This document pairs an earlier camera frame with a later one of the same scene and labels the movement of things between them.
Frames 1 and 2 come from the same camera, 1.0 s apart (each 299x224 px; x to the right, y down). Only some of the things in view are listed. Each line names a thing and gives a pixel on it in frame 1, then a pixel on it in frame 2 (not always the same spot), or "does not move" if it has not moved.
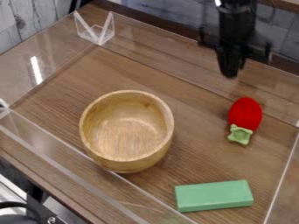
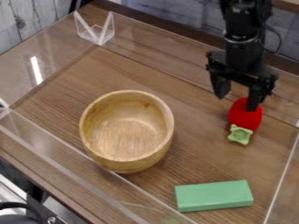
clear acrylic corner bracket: [96, 33] does not move
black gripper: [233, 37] → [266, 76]
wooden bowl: [126, 128] does not move
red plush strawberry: [245, 115] does not move
